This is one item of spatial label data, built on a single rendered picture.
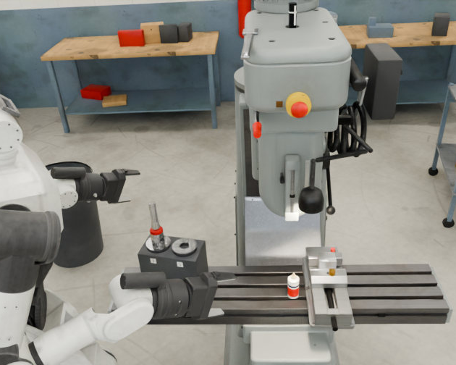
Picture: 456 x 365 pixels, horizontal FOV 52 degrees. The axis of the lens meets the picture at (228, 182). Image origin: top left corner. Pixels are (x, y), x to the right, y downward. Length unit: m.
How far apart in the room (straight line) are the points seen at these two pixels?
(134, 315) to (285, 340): 0.85
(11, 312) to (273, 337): 1.06
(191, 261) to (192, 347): 1.26
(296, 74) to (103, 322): 0.69
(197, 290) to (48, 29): 5.22
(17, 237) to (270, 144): 0.76
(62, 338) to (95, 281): 2.34
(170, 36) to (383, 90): 3.77
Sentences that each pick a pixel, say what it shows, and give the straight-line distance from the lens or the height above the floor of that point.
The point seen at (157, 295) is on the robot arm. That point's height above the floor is 1.46.
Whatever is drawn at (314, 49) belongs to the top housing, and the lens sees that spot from 1.13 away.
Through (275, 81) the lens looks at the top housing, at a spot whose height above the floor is 1.82.
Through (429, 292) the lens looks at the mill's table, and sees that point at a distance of 1.87.
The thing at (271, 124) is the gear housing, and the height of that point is 1.66.
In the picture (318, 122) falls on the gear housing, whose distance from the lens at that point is 1.29.
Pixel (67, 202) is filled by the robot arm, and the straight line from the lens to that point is 1.43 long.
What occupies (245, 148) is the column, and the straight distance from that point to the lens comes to 1.87.
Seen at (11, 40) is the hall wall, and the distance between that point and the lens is 6.33.
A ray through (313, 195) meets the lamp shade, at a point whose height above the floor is 1.48.
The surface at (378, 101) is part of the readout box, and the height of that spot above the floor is 1.59.
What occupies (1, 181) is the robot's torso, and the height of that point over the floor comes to 1.75.
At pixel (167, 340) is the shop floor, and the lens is 2.90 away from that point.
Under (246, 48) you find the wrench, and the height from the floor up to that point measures 1.90.
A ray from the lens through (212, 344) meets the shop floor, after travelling 2.85.
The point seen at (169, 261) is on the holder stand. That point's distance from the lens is 1.67.
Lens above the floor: 2.20
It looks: 32 degrees down
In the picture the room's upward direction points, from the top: 3 degrees counter-clockwise
